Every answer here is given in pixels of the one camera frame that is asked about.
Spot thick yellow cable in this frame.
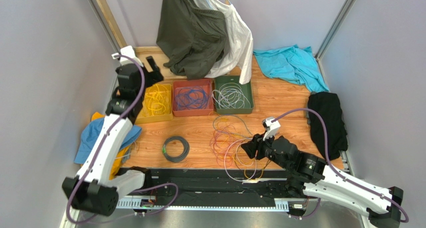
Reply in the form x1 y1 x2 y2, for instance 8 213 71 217
143 84 171 117

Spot white cable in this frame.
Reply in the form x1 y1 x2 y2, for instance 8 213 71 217
218 81 246 104
211 86 251 110

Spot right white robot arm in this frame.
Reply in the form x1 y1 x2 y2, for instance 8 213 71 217
241 134 404 228

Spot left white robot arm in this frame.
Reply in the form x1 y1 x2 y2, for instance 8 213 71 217
62 54 164 216

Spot yellow plastic bin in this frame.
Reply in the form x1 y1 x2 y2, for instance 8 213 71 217
135 84 173 125

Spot red plastic bin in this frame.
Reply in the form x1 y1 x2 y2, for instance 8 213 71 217
172 78 214 117

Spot dark green hanging garment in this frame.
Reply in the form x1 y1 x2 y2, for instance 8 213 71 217
156 0 228 80

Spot green plastic bin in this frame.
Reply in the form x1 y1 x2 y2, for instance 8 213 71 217
212 75 254 115

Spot black cloth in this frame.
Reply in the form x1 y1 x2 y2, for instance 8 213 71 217
307 91 348 161

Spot blue bucket hat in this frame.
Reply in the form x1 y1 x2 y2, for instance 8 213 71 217
74 112 143 165

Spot yellow cloth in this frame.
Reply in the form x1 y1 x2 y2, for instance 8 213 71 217
91 111 134 180

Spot turquoise cloth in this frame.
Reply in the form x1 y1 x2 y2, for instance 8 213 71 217
253 44 330 93

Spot white hanging shirt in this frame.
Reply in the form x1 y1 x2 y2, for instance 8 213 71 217
194 0 254 85

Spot wooden tray frame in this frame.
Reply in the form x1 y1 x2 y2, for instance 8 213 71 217
133 46 187 85

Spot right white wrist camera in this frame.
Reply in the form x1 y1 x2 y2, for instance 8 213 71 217
262 117 281 141

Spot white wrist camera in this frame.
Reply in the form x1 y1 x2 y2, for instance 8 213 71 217
262 117 281 141
111 45 144 67

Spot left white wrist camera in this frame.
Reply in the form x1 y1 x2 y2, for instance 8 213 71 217
111 45 144 67

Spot yellow cables in bin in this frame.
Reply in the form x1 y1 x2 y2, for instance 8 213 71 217
143 83 173 118

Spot tangled pile of cables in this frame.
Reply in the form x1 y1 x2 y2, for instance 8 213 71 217
209 113 274 183

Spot blue cables in bin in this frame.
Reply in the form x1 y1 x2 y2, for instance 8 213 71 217
175 85 211 111

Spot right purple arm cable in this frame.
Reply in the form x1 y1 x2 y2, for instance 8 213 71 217
271 107 410 224

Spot grey coiled cable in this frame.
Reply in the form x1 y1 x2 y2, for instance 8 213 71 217
162 136 191 164

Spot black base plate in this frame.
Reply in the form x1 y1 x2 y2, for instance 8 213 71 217
114 167 310 209

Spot slotted metal rail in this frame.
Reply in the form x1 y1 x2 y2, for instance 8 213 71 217
116 195 290 212

